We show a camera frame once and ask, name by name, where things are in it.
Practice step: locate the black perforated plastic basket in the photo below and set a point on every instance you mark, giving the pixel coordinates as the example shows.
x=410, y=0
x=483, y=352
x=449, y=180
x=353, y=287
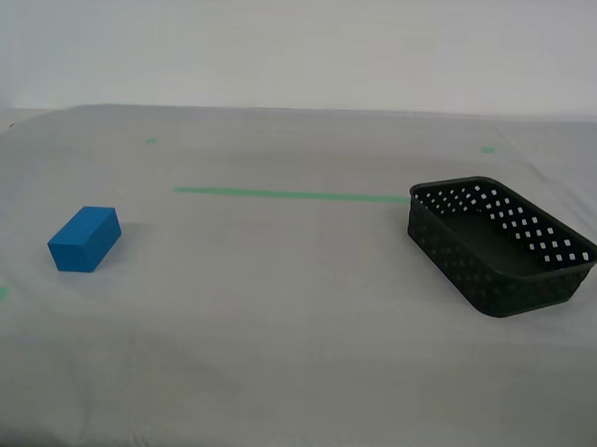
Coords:
x=478, y=243

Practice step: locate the blue rectangular block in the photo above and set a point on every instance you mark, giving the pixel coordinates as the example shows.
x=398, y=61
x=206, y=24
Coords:
x=84, y=242

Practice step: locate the long green tape strip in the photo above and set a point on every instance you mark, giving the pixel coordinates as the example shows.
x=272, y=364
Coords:
x=280, y=194

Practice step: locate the white woven table cloth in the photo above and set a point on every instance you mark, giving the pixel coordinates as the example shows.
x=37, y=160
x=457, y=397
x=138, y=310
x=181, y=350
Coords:
x=283, y=333

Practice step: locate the small green tape mark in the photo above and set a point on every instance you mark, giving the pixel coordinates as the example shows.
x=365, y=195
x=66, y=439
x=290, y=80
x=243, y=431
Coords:
x=488, y=150
x=151, y=140

